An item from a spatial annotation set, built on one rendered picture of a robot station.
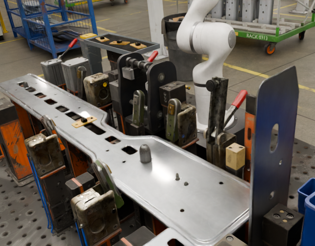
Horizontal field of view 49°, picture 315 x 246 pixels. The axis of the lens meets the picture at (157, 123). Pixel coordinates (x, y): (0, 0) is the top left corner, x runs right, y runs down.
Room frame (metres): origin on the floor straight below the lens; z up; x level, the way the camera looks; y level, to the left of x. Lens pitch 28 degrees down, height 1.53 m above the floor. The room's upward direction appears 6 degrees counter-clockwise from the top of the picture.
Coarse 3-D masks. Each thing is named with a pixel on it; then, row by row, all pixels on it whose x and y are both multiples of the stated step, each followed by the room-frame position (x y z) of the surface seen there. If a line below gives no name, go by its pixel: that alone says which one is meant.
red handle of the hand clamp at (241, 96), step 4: (240, 92) 0.84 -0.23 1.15; (244, 92) 0.84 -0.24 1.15; (240, 96) 0.83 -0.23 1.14; (244, 96) 0.83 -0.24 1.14; (236, 100) 0.82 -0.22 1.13; (240, 100) 0.82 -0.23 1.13; (232, 104) 0.82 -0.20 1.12; (236, 104) 0.81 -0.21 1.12; (240, 104) 0.82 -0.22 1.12; (232, 108) 0.81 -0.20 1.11; (236, 108) 0.81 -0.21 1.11; (228, 112) 0.81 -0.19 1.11; (232, 112) 0.80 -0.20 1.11; (228, 116) 0.80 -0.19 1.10; (232, 116) 0.80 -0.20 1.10; (224, 120) 0.79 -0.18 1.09; (228, 120) 0.79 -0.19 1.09; (224, 124) 0.78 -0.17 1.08; (212, 132) 0.78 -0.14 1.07; (212, 136) 0.77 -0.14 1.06
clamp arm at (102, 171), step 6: (96, 162) 0.62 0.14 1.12; (102, 162) 0.62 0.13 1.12; (96, 168) 0.61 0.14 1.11; (102, 168) 0.61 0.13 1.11; (108, 168) 0.63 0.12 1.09; (96, 174) 0.63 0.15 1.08; (102, 174) 0.61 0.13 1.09; (108, 174) 0.62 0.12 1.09; (102, 180) 0.61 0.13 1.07; (108, 180) 0.62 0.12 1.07; (102, 186) 0.64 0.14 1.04; (108, 186) 0.61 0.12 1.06; (114, 186) 0.62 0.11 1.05; (114, 192) 0.62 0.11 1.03; (120, 198) 0.63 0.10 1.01; (120, 204) 0.63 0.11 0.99
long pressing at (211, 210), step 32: (32, 96) 1.35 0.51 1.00; (64, 96) 1.31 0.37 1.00; (64, 128) 1.02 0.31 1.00; (128, 160) 0.79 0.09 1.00; (160, 160) 0.78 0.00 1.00; (192, 160) 0.76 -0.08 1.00; (128, 192) 0.66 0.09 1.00; (160, 192) 0.64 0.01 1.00; (192, 192) 0.63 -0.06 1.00; (224, 192) 0.62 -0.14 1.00; (192, 224) 0.53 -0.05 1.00; (224, 224) 0.52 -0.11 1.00
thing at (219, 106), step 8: (208, 80) 0.77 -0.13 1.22; (216, 80) 0.79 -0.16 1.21; (224, 80) 0.77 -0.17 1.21; (208, 88) 0.76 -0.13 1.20; (216, 88) 0.79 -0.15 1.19; (224, 88) 0.77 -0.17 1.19; (216, 96) 0.79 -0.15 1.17; (224, 96) 0.77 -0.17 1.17; (216, 104) 0.78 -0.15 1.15; (224, 104) 0.77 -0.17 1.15; (216, 112) 0.78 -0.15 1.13; (224, 112) 0.77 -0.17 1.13; (208, 120) 0.78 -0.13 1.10; (216, 120) 0.77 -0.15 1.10; (208, 128) 0.78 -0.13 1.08; (216, 128) 0.76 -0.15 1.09; (208, 136) 0.77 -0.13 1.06; (216, 136) 0.76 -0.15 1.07; (216, 144) 0.75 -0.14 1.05
